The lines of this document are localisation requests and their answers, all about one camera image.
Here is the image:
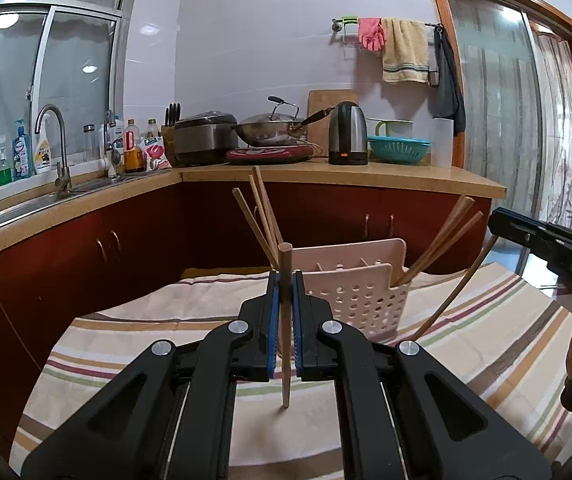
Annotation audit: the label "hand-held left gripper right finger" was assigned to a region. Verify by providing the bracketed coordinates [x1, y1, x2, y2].
[293, 270, 551, 480]

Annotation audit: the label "pink perforated utensil basket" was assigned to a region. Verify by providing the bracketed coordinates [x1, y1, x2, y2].
[290, 238, 413, 346]

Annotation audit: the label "wooden chopstick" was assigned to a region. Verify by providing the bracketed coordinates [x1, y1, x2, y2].
[248, 175, 281, 261]
[253, 165, 285, 247]
[401, 197, 476, 285]
[396, 194, 468, 286]
[406, 211, 485, 283]
[231, 187, 277, 271]
[277, 242, 294, 410]
[410, 235, 500, 342]

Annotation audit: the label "pink rubber gloves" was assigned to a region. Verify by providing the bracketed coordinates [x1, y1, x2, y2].
[358, 17, 385, 52]

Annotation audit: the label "wooden cutting board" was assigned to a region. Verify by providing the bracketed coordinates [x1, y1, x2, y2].
[307, 89, 359, 143]

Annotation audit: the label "wooden countertop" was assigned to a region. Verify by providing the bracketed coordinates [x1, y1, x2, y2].
[0, 160, 507, 271]

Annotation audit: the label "red induction cooker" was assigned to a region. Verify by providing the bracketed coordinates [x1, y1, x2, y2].
[225, 144, 324, 165]

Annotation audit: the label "glass jar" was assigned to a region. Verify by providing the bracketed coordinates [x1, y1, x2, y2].
[83, 124, 98, 162]

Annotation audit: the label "yellow towel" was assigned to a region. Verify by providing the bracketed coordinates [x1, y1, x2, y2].
[382, 18, 430, 84]

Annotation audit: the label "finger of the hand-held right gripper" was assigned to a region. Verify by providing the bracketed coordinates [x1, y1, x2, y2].
[490, 207, 566, 241]
[486, 221, 560, 264]

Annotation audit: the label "striped tablecloth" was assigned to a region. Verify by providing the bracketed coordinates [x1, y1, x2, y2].
[8, 260, 572, 480]

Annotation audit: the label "dark hanging cloth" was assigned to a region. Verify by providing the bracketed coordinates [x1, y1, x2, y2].
[432, 27, 466, 136]

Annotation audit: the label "steel electric kettle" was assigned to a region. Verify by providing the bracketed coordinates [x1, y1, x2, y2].
[327, 101, 369, 166]

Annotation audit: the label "metal towel rail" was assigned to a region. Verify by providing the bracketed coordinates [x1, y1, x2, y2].
[330, 16, 445, 47]

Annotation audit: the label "metal kitchen faucet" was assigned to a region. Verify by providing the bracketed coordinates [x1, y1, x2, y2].
[34, 104, 73, 192]

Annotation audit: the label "sliding glass window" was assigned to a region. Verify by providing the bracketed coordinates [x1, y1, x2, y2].
[0, 0, 127, 196]

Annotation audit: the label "wooden knife block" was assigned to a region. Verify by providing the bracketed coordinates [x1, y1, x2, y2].
[160, 102, 183, 167]

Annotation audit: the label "red white pouch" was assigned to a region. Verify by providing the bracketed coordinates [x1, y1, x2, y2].
[143, 136, 173, 172]

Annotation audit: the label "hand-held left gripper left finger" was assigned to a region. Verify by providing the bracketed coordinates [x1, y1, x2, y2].
[21, 270, 283, 480]

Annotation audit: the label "teal plastic colander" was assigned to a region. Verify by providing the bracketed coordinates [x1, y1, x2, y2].
[367, 135, 432, 166]

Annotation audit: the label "steel kitchen sink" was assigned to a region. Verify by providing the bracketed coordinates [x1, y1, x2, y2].
[0, 175, 171, 236]

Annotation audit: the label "grey rice cooker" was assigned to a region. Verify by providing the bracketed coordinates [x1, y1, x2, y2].
[173, 111, 239, 167]

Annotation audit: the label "white plastic pitcher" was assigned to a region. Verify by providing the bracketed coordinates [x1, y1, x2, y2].
[430, 117, 454, 168]

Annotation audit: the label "blue soap pump bottle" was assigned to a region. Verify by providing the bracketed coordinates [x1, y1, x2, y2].
[12, 120, 31, 181]

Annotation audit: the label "white spray bottle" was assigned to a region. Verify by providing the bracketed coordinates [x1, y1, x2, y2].
[33, 112, 53, 175]

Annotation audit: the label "steel wok with lid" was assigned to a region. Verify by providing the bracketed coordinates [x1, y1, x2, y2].
[231, 96, 339, 148]

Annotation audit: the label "amber oil bottle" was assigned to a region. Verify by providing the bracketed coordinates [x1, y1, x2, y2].
[123, 119, 145, 173]

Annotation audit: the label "wooden framed glass door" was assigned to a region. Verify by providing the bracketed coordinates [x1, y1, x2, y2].
[423, 0, 572, 311]

